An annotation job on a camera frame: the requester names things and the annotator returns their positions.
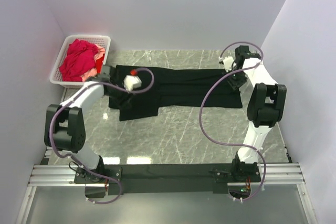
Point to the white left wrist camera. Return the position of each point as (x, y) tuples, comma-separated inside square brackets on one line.
[(132, 81)]

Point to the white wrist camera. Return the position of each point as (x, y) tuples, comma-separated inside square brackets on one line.
[(132, 81), (228, 63)]

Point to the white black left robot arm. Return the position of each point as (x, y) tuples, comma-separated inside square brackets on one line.
[(65, 127)]

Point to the orange red t shirt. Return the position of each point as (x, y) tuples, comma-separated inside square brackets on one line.
[(99, 64)]

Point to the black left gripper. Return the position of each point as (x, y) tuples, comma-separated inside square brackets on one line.
[(124, 103)]

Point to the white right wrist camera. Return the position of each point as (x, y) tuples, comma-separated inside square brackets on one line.
[(228, 63)]

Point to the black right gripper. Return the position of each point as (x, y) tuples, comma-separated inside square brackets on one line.
[(235, 85)]

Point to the black base crossbar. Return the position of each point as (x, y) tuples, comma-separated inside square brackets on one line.
[(166, 178)]

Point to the white plastic laundry basket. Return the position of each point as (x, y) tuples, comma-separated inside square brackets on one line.
[(55, 75)]

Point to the aluminium frame rail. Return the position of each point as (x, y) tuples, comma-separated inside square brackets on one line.
[(173, 137)]

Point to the black t shirt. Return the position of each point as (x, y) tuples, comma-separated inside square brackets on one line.
[(181, 88)]

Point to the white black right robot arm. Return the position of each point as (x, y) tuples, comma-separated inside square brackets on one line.
[(264, 110)]

